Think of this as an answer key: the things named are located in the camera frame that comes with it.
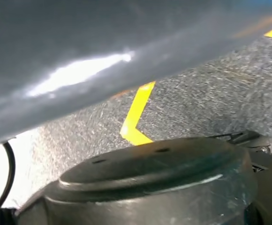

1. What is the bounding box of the yellow floor tape square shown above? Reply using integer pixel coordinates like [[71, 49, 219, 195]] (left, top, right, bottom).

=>
[[119, 81, 156, 147]]

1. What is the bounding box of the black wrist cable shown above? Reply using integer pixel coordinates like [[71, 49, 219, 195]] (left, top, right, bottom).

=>
[[0, 142, 16, 212]]

